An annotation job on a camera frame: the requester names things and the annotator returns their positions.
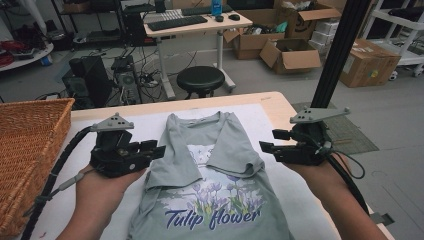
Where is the person's right hand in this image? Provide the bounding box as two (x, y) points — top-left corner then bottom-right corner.
(284, 153), (351, 201)

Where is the printed open cardboard box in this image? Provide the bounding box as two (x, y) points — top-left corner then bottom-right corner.
(278, 0), (343, 41)

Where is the black computer tower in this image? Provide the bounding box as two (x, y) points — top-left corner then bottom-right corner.
(61, 54), (113, 110)

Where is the blue plastic bottle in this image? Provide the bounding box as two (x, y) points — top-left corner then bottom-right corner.
(210, 0), (223, 17)

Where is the dark flat floor plate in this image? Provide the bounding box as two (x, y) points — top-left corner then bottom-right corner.
(369, 212), (396, 226)

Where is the open cardboard box with clutter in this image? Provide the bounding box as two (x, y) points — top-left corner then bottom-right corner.
(223, 24), (286, 61)

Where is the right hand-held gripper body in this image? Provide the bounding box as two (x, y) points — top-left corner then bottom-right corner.
(276, 106), (351, 167)

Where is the white keyboard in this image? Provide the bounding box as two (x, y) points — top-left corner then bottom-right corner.
(165, 9), (185, 22)

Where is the black shelf rack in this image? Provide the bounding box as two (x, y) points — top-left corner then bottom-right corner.
(51, 0), (158, 48)

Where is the white shelf cart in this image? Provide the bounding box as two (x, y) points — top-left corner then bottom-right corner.
(361, 0), (424, 78)

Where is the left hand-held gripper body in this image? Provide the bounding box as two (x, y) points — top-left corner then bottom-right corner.
(89, 113), (150, 178)

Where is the dark grey floor mat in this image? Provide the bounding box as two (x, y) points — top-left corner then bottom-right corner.
(291, 101), (380, 155)

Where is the red cable coil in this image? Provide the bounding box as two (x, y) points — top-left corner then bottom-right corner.
(0, 39), (22, 66)

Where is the grey computer tower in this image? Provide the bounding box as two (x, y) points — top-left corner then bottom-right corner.
(111, 54), (143, 106)

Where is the brown wicker basket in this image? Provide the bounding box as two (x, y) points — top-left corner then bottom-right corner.
(0, 97), (76, 239)

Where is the person's left hand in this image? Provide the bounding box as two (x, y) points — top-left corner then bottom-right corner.
(75, 164), (148, 218)

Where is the black metal post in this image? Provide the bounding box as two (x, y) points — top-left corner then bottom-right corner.
(310, 0), (363, 110)

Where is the black keyboard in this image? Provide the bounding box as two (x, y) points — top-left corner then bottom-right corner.
(147, 15), (209, 32)
(181, 3), (234, 17)

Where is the grey printed t-shirt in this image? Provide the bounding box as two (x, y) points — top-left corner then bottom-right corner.
(126, 110), (296, 240)

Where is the round white table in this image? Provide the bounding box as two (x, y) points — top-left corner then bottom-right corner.
(0, 41), (55, 73)

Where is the empty open cardboard box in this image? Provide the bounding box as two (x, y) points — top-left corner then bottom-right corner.
(259, 38), (322, 75)

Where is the thin black cable loop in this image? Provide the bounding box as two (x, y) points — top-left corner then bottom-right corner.
(329, 150), (366, 180)

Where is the stack of white plastic boxes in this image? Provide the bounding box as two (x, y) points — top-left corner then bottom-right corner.
(308, 19), (340, 54)

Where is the sealed cardboard box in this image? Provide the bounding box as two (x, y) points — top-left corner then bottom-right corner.
(339, 38), (402, 89)

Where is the thick black cable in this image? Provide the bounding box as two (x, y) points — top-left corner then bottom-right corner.
(20, 125), (98, 240)
(324, 154), (372, 216)

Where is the grey cable plug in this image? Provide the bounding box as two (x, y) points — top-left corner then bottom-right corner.
(49, 171), (86, 198)

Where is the wooden desk with white legs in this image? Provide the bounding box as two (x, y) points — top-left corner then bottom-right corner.
(143, 8), (254, 101)

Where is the black round stool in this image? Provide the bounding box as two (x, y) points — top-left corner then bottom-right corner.
(176, 65), (226, 100)

